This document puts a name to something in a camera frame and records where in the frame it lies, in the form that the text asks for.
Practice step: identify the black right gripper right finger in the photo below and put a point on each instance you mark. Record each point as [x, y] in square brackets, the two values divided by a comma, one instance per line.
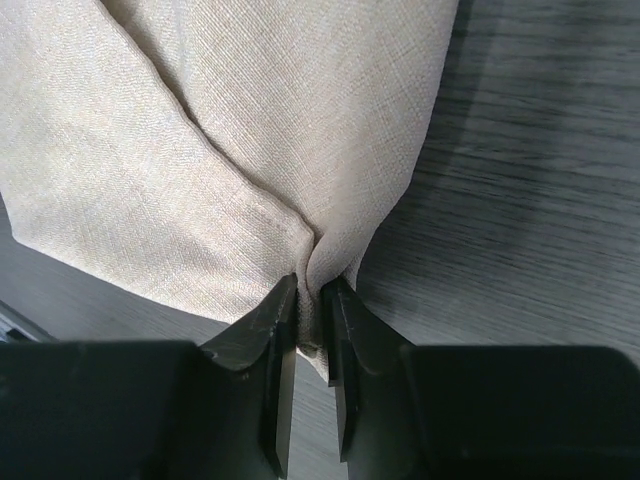
[376, 423]

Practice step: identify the beige cloth napkin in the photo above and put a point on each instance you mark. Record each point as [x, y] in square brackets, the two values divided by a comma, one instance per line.
[195, 152]

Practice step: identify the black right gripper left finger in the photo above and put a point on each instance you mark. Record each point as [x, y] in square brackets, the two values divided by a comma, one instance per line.
[254, 363]

